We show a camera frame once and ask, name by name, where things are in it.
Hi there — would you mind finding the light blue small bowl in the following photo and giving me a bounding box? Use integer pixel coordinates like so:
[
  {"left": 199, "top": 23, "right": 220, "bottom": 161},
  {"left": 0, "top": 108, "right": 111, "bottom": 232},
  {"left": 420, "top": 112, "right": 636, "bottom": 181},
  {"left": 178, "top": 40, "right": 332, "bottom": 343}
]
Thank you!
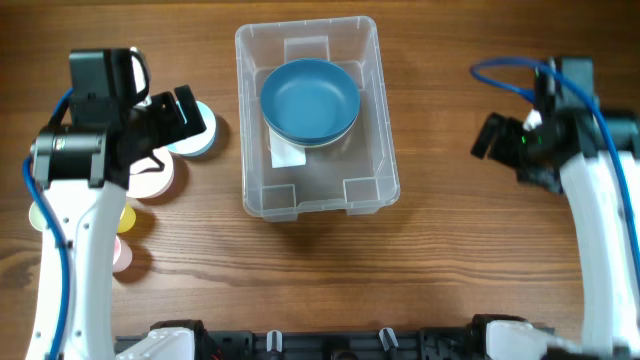
[{"left": 167, "top": 101, "right": 217, "bottom": 157}]

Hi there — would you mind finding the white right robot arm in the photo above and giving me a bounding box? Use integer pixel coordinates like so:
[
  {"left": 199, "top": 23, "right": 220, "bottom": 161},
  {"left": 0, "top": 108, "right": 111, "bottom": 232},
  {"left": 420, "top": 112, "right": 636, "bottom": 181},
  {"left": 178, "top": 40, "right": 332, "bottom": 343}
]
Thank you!
[{"left": 471, "top": 108, "right": 639, "bottom": 359}]

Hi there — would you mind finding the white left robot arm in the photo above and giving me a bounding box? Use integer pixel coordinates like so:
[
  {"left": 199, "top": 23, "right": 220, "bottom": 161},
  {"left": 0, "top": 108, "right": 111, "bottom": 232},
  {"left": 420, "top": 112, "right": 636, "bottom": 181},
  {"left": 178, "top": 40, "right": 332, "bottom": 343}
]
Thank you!
[{"left": 22, "top": 47, "right": 205, "bottom": 359}]

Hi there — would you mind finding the clear plastic storage container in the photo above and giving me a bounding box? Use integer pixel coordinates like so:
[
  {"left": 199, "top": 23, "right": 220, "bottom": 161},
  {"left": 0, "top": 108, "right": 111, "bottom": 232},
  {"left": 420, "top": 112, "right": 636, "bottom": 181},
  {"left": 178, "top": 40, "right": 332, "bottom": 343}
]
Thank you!
[{"left": 235, "top": 16, "right": 400, "bottom": 222}]

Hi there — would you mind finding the pink small bowl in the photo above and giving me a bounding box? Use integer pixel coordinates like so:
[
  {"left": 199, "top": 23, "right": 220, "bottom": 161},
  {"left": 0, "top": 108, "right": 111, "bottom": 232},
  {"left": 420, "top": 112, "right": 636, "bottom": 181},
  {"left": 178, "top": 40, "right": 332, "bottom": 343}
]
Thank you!
[{"left": 127, "top": 147, "right": 174, "bottom": 199}]

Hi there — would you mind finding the yellow cup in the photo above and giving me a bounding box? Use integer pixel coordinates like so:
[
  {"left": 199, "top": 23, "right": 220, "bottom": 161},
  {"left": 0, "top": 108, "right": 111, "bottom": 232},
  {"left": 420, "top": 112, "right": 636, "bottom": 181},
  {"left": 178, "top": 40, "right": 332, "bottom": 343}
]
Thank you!
[{"left": 117, "top": 203, "right": 137, "bottom": 233}]

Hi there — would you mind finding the white paper label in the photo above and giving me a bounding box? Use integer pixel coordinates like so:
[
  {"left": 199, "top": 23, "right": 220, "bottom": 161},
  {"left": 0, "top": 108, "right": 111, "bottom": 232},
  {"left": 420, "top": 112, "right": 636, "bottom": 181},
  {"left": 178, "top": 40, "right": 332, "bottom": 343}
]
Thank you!
[{"left": 269, "top": 130, "right": 306, "bottom": 169}]

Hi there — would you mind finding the pink cup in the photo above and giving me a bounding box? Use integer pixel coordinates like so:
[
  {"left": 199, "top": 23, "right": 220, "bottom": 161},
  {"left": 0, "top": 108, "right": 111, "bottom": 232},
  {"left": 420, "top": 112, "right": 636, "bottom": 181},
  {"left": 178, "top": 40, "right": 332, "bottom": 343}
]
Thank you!
[{"left": 112, "top": 237, "right": 133, "bottom": 273}]

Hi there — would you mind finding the cream cup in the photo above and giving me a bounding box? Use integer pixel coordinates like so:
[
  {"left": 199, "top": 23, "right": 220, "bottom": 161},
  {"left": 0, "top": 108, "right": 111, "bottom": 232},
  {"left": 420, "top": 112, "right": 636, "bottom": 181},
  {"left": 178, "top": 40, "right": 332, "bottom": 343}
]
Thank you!
[{"left": 28, "top": 202, "right": 47, "bottom": 232}]

